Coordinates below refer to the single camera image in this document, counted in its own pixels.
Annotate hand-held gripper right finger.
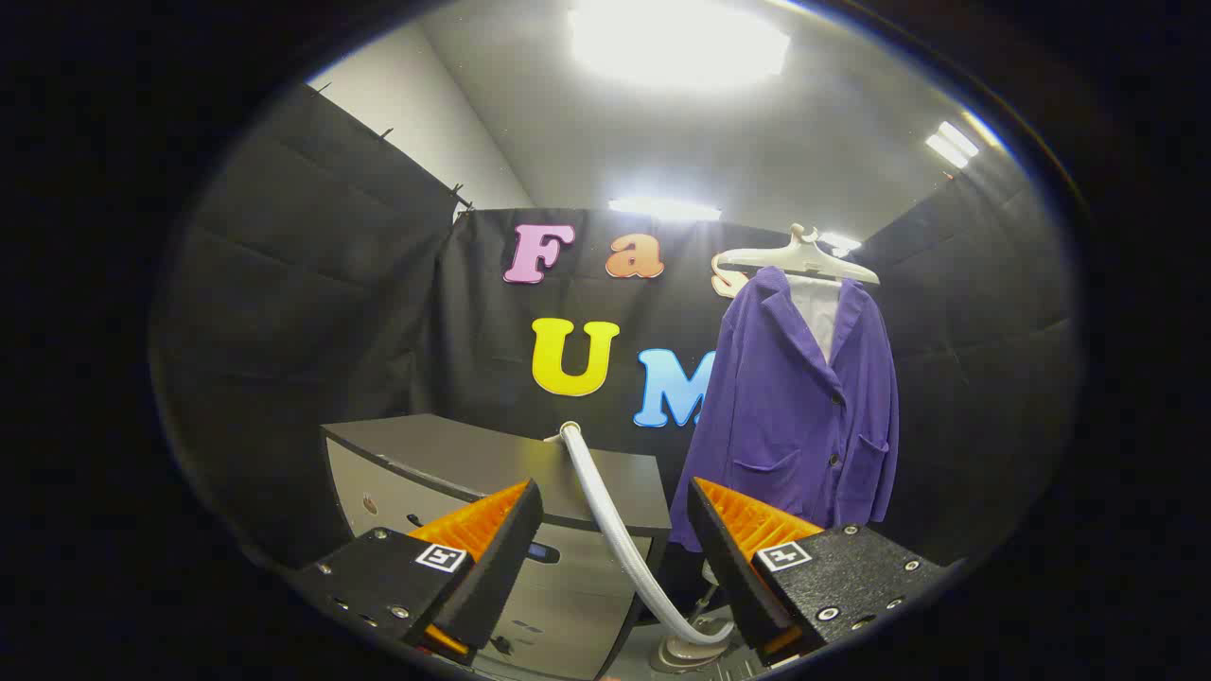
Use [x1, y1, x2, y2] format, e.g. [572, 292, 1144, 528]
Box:
[687, 477, 952, 668]

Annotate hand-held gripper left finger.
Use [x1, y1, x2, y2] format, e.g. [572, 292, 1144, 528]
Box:
[284, 479, 545, 663]

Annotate garment steamer base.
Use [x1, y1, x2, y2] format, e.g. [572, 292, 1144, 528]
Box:
[648, 582, 748, 674]

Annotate purple corduroy jacket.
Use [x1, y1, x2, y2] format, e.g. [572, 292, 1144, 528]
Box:
[669, 266, 901, 554]

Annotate white shirt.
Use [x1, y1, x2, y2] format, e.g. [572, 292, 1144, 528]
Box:
[787, 274, 843, 365]

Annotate white plastic clothes hanger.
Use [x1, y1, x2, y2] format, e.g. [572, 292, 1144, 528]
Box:
[716, 223, 881, 287]

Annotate grey cabinet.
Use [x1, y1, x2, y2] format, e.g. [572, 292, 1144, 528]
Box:
[320, 413, 673, 678]

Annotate black backdrop cloth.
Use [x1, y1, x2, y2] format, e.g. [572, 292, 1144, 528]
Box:
[151, 83, 1079, 568]

